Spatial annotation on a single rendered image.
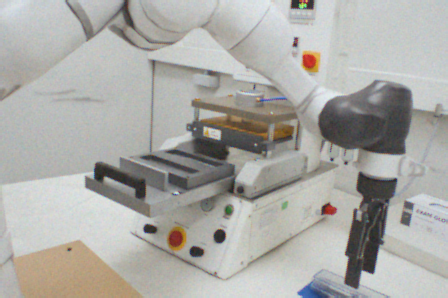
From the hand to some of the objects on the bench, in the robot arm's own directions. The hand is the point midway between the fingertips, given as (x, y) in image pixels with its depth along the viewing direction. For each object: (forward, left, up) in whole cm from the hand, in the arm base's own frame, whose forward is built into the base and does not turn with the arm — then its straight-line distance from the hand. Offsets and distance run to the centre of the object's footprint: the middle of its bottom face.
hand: (361, 267), depth 91 cm
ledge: (+44, -21, -13) cm, 50 cm away
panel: (-20, +41, -5) cm, 46 cm away
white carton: (+48, 0, -7) cm, 48 cm away
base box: (+8, +43, -7) cm, 45 cm away
